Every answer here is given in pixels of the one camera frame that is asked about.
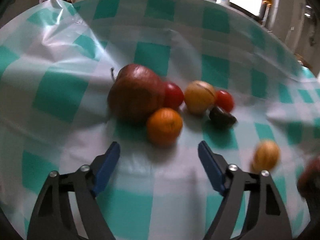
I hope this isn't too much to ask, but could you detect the orange mandarin on table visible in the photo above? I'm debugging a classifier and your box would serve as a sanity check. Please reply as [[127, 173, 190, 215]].
[[146, 108, 183, 147]]

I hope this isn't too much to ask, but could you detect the red cherry tomato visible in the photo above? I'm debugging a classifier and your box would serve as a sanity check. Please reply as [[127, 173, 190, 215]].
[[163, 82, 184, 109]]

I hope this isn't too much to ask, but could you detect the yellow striped melon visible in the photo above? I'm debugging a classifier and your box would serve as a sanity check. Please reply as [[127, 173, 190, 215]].
[[251, 140, 281, 172], [184, 80, 216, 115]]

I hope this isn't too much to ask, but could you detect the small red tomato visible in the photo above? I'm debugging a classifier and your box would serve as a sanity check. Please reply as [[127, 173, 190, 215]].
[[216, 90, 234, 113]]

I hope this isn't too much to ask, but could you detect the green checkered tablecloth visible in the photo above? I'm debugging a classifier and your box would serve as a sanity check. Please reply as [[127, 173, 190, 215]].
[[1, 0, 319, 239]]

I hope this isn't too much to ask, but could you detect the dark red apple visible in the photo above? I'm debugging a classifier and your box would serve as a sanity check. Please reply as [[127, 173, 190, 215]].
[[107, 63, 165, 121]]

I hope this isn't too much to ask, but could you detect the dark purple fruit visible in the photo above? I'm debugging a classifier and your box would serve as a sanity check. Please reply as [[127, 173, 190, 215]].
[[209, 106, 238, 129]]

